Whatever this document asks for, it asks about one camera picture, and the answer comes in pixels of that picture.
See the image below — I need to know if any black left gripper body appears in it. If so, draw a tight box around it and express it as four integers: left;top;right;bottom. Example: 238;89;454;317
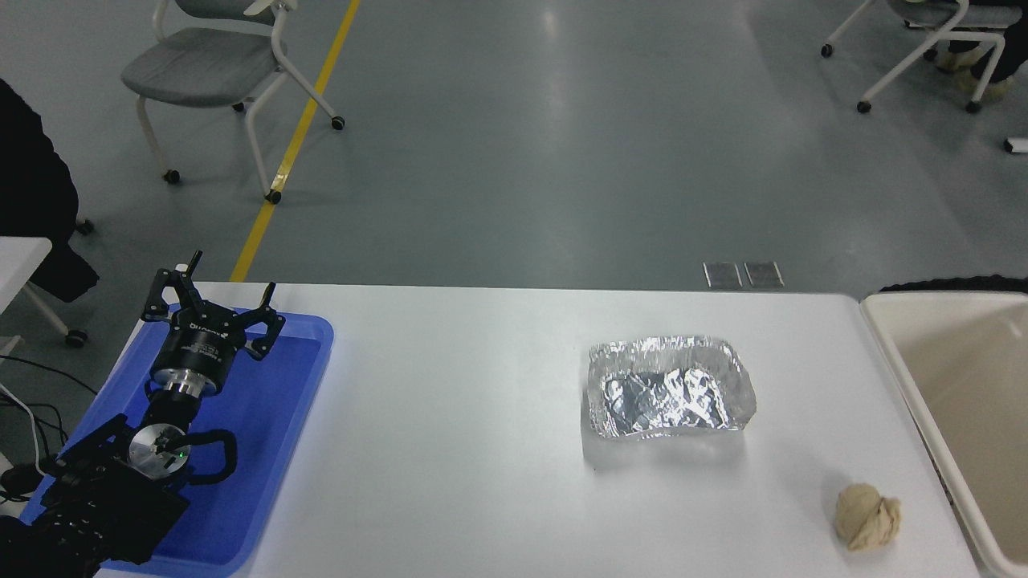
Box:
151;303;250;385

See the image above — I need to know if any blue plastic tray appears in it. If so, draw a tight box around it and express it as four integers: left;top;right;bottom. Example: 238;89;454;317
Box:
20;303;334;577

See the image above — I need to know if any person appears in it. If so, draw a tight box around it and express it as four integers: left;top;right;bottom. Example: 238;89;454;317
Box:
0;79;101;302
924;0;1028;102

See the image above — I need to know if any crumpled foil tray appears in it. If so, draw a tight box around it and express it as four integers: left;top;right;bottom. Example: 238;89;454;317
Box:
586;336;757;442

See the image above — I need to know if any crumpled tan paper ball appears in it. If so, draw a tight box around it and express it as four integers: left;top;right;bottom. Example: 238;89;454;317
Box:
834;482;902;552

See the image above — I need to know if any white-framed chair on casters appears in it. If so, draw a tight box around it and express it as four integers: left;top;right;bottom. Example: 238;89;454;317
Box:
821;0;1010;114

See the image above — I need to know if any large pale bin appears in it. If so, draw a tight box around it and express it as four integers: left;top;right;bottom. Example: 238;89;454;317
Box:
859;291;1028;578

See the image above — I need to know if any white cable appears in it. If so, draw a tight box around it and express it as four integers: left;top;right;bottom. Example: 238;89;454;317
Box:
0;381;49;474

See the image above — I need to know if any grey chair with white frame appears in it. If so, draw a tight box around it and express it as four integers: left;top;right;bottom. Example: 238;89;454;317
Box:
120;0;346;204

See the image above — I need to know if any black braided cable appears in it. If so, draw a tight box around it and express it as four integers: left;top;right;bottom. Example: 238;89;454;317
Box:
879;275;1028;294

